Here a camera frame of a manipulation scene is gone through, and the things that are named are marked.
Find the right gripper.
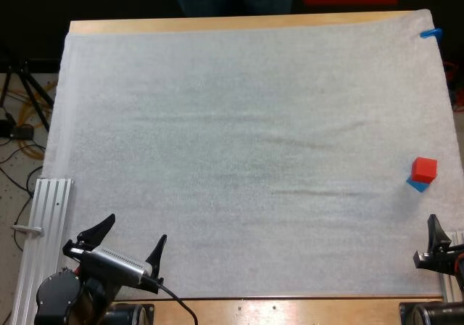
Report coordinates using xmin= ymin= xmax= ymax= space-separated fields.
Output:
xmin=413 ymin=213 xmax=464 ymax=277

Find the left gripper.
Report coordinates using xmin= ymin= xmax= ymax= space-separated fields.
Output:
xmin=62 ymin=213 xmax=168 ymax=295

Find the red cube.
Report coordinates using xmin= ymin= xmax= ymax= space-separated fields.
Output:
xmin=411 ymin=156 xmax=439 ymax=184

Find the blue cube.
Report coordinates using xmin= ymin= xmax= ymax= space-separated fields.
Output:
xmin=405 ymin=175 xmax=433 ymax=194

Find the silver clamp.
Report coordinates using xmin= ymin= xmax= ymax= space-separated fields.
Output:
xmin=10 ymin=223 xmax=45 ymax=236

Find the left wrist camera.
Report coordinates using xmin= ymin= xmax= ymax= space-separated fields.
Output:
xmin=83 ymin=246 xmax=154 ymax=287

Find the ribbed aluminium rail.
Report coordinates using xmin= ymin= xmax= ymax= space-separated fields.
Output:
xmin=439 ymin=230 xmax=464 ymax=303
xmin=9 ymin=178 xmax=75 ymax=325

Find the black cable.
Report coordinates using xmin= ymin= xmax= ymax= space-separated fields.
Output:
xmin=140 ymin=274 xmax=199 ymax=325

